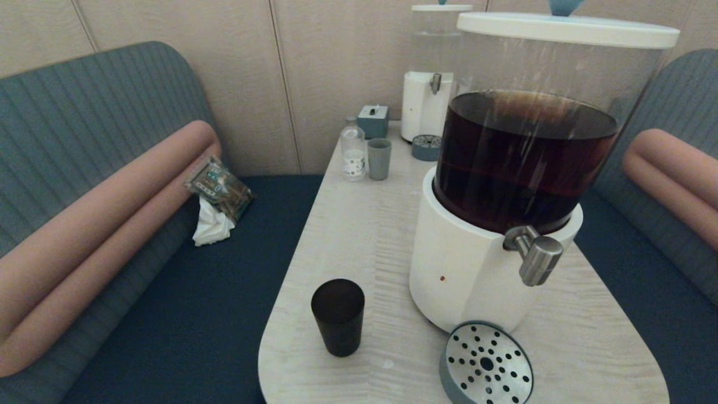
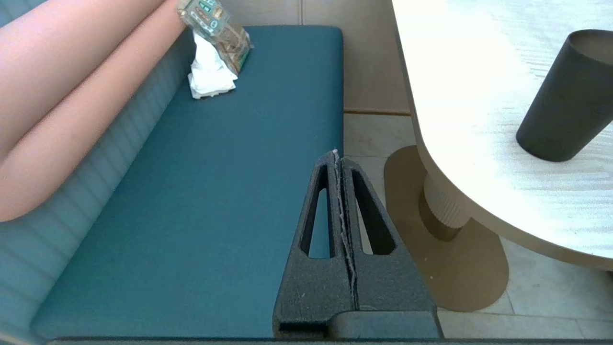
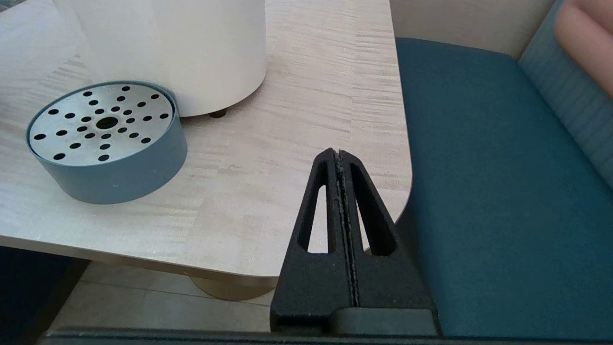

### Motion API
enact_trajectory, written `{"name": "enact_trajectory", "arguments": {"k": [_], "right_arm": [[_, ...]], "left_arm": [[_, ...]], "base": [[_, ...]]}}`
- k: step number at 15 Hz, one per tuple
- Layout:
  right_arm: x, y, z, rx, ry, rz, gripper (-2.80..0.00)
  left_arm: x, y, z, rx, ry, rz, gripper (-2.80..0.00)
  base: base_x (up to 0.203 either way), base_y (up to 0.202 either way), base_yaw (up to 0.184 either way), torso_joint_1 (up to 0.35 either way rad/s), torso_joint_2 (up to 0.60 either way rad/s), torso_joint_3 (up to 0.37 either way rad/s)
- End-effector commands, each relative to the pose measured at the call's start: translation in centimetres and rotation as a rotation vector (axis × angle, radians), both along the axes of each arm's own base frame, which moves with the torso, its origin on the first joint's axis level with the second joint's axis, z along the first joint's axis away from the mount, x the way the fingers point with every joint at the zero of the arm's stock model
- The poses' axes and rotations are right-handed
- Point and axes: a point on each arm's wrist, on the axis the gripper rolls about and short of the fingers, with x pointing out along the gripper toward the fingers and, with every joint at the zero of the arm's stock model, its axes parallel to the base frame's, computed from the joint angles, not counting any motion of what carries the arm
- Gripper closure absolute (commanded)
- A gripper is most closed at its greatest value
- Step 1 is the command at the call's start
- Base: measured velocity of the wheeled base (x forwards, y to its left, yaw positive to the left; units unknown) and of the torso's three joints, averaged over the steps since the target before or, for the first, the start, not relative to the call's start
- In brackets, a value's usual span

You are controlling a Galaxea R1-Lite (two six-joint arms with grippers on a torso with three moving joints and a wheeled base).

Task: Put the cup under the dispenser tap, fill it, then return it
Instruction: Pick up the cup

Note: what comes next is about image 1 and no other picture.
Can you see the black plastic cup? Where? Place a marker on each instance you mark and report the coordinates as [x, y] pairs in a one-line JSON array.
[[337, 320]]

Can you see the large metal dispenser tap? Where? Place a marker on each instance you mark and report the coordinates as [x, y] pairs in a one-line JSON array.
[[538, 258]]

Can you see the grey-green cup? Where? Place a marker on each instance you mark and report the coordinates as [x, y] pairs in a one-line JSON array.
[[379, 160]]

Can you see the clear plastic bottle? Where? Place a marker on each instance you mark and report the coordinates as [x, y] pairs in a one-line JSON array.
[[353, 148]]

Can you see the blue-grey small box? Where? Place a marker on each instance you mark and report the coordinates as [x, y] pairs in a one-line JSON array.
[[372, 122]]

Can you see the small blue-grey perforated drip tray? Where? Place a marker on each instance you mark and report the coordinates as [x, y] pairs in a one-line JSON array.
[[426, 150]]

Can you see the small far water dispenser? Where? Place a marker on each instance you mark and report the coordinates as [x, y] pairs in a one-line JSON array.
[[420, 106]]

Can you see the large tea dispenser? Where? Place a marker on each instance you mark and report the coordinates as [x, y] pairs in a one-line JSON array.
[[477, 269]]

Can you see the green snack packet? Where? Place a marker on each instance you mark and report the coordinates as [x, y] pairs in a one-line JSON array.
[[220, 188]]

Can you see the small metal dispenser tap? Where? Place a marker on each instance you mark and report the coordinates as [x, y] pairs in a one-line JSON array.
[[435, 83]]

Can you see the crumpled white tissue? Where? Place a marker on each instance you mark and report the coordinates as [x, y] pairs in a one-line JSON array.
[[212, 227]]

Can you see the small white dispenser lid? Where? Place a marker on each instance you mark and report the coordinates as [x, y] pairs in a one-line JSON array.
[[443, 8]]

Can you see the large blue-grey perforated drip tray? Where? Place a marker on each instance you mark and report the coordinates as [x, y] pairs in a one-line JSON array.
[[487, 387]]

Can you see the large white dispenser lid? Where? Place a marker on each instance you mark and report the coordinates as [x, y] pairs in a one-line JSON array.
[[561, 29]]

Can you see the teal upholstered bench sofa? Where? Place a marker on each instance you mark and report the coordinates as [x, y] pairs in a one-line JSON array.
[[690, 95], [84, 101]]

